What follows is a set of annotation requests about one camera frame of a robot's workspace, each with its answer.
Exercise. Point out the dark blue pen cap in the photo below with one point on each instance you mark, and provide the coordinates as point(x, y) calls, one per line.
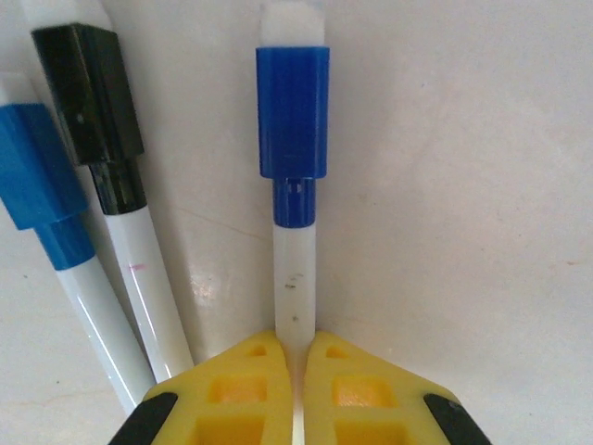
point(292, 116)

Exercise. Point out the white pen light blue collar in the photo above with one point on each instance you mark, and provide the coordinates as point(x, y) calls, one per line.
point(97, 324)

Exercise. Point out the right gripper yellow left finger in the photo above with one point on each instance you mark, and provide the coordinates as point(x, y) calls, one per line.
point(278, 385)

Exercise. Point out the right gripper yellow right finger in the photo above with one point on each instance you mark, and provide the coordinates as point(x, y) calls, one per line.
point(319, 398)

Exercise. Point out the white pen black collar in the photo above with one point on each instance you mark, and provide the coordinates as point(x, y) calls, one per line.
point(139, 278)

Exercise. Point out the white pen dark blue collar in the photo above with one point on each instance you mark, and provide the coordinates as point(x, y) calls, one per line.
point(294, 278)

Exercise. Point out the black pen cap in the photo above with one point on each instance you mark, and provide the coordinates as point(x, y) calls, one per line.
point(88, 102)

